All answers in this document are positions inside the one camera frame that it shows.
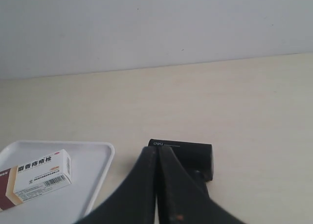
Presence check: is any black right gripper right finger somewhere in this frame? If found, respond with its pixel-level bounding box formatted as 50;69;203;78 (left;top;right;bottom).
157;146;243;224

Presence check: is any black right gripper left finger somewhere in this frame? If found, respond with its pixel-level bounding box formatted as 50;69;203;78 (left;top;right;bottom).
78;146;158;224

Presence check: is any black Deli barcode scanner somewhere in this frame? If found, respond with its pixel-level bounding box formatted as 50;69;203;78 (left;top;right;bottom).
148;138;215;205

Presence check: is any white plastic tray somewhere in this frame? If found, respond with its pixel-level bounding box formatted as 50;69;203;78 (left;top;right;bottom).
0;140;115;224

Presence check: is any white and maroon medicine box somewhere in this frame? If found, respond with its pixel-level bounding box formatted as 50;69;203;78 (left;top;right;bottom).
0;149;72;211

